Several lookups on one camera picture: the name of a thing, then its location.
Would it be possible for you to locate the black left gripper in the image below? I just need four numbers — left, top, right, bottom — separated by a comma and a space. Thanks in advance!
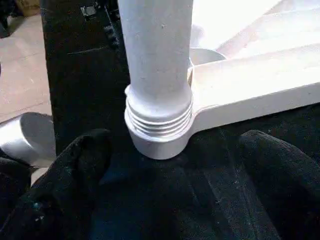
79, 0, 122, 50

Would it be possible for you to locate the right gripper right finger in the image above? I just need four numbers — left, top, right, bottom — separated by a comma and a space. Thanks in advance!
238, 129, 320, 240

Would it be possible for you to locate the white plastic table top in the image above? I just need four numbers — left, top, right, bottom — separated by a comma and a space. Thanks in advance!
124, 0, 320, 161

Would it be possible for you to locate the white plastic table leg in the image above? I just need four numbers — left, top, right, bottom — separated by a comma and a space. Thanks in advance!
117, 0, 195, 137

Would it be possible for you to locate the black work mat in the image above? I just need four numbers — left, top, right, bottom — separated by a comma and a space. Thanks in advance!
42, 0, 320, 240

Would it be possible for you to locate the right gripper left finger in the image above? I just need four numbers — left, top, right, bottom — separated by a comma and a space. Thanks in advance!
4, 128, 113, 240

